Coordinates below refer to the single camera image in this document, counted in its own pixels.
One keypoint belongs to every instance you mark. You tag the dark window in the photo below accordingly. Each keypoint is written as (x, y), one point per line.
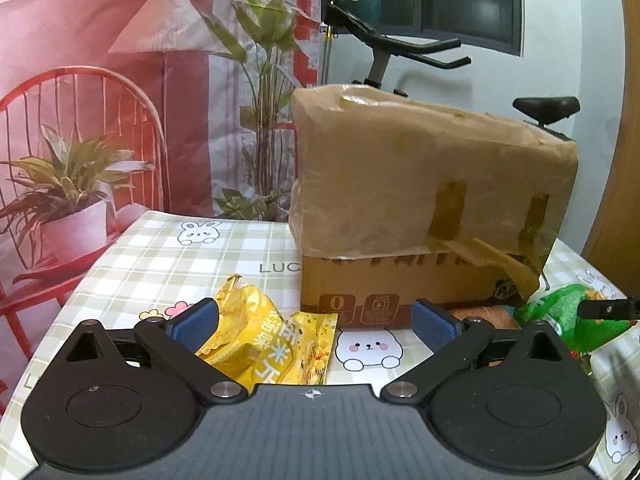
(491, 24)

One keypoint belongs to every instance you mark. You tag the checkered bunny tablecloth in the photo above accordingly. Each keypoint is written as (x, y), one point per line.
(148, 270)

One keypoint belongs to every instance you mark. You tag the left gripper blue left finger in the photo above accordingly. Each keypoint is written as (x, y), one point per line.
(173, 344)

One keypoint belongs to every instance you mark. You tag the large green snack bag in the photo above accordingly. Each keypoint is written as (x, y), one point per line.
(560, 310)

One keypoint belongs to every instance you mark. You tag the brown biscuit pack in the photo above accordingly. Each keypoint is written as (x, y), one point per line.
(500, 317)

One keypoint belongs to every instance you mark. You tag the wooden door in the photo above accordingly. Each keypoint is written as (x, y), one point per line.
(613, 243)

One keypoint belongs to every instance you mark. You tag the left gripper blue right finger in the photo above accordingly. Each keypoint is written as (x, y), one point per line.
(456, 345)

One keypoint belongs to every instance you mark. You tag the black exercise bike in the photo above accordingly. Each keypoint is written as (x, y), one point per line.
(541, 111)

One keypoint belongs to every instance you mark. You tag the printed room backdrop cloth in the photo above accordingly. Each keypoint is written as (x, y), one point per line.
(113, 107)

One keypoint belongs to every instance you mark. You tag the cardboard box with plastic liner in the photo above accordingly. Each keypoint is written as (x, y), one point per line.
(397, 200)

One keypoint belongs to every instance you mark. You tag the yellow snack bag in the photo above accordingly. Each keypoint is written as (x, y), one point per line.
(254, 344)

